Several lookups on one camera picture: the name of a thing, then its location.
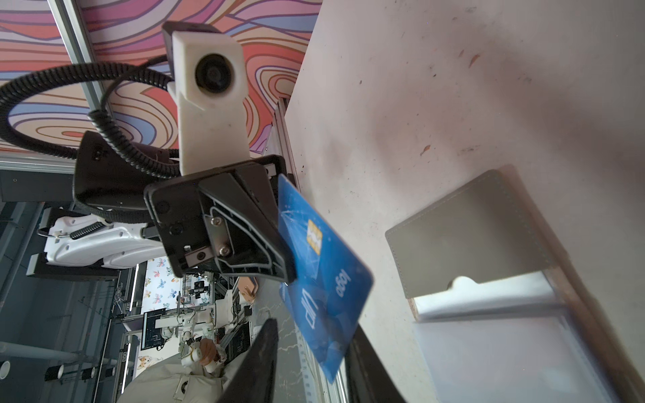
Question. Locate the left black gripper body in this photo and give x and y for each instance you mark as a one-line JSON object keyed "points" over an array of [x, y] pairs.
{"points": [[107, 186]]}

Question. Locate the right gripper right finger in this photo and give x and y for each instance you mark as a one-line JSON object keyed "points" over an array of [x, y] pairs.
{"points": [[367, 378]]}

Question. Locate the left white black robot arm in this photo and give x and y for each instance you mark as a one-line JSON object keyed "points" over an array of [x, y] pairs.
{"points": [[80, 243]]}

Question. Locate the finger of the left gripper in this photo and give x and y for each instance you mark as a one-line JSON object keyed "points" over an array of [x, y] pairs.
{"points": [[241, 216]]}

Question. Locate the blue VIP credit card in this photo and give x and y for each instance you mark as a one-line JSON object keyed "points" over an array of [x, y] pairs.
{"points": [[332, 284]]}

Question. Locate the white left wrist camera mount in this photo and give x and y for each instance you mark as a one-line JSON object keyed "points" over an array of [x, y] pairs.
{"points": [[209, 89]]}

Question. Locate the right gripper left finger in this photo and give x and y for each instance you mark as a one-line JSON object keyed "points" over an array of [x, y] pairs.
{"points": [[254, 380]]}

